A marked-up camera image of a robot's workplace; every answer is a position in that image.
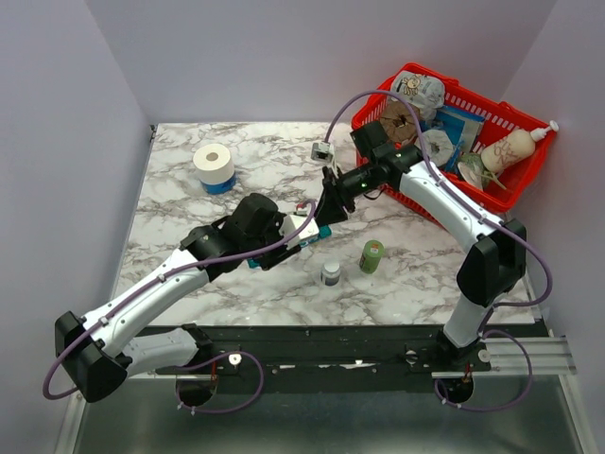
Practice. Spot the cream pump lotion bottle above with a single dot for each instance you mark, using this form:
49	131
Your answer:
514	148

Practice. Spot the grey cartoon printed pouch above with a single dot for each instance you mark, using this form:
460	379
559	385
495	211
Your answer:
424	92

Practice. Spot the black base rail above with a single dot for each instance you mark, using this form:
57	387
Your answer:
323	359

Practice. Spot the green white plant item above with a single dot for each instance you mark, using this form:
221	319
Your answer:
472	170

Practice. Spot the aluminium extrusion frame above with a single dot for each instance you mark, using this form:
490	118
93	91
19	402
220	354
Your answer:
503	357

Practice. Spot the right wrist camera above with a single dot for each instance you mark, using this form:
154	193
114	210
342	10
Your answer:
324	152

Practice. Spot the grey paper roll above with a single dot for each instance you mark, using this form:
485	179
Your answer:
439	147

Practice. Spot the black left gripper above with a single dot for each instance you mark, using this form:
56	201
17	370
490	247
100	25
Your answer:
281	255

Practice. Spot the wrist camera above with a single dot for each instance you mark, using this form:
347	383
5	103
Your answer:
293	222
324	152

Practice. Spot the red plastic basket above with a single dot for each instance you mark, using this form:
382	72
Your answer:
500	119

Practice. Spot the green bottle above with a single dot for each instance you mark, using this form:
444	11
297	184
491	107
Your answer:
371	256

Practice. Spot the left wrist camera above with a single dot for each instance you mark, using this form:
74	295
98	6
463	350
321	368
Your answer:
293	222

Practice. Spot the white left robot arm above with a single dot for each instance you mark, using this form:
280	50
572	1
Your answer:
100	350

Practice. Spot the white bottle dark label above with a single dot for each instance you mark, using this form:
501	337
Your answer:
330	273

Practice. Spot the blue packet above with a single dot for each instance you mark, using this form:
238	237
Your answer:
462	127

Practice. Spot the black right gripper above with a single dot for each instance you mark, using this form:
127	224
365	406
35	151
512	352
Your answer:
330	209

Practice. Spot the white tape roll blue base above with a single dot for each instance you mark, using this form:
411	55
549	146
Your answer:
214	168

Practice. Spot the teal weekly pill organizer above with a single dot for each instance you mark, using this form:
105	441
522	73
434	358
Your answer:
321	233

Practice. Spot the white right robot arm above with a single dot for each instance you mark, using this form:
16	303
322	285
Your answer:
495	258

